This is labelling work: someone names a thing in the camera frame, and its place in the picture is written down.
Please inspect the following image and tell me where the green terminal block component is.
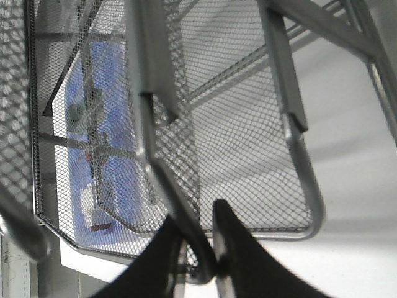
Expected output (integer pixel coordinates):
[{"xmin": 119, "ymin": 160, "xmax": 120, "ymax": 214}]
[{"xmin": 66, "ymin": 88, "xmax": 105, "ymax": 134}]

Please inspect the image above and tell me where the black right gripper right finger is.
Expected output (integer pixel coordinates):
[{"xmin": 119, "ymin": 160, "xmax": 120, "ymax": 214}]
[{"xmin": 213, "ymin": 199, "xmax": 327, "ymax": 297}]

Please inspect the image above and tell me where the blue plastic tray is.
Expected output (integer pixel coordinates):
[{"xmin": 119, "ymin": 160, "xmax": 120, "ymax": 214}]
[{"xmin": 65, "ymin": 41, "xmax": 147, "ymax": 247}]

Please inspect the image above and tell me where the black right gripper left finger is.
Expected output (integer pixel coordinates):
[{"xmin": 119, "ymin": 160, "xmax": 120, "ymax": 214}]
[{"xmin": 92, "ymin": 216, "xmax": 187, "ymax": 298}]

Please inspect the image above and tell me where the silver mesh tray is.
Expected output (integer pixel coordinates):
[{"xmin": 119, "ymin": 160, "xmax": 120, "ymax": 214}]
[{"xmin": 29, "ymin": 1, "xmax": 322, "ymax": 258}]

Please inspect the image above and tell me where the grey metal rack frame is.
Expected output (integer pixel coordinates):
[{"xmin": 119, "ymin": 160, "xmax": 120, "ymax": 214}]
[{"xmin": 1, "ymin": 1, "xmax": 396, "ymax": 284}]

